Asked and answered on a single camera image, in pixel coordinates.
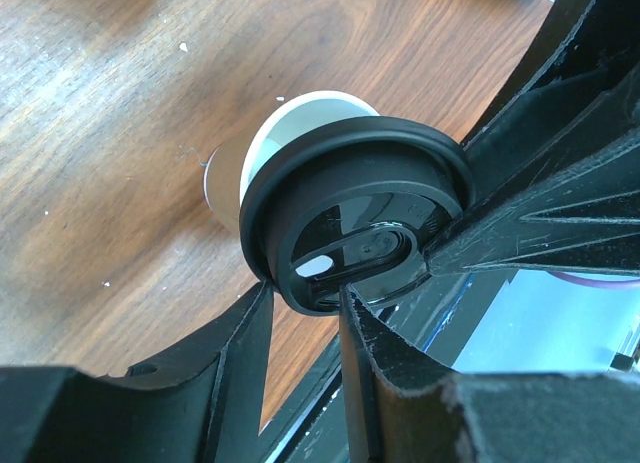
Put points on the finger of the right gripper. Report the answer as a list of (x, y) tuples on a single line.
[(573, 207), (576, 38)]

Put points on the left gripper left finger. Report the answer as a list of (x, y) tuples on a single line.
[(198, 400)]

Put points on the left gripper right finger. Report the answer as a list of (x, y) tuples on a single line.
[(403, 406)]

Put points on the brown paper coffee cup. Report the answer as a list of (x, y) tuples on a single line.
[(233, 164)]

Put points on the black plastic cup lid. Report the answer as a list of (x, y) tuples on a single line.
[(353, 202)]

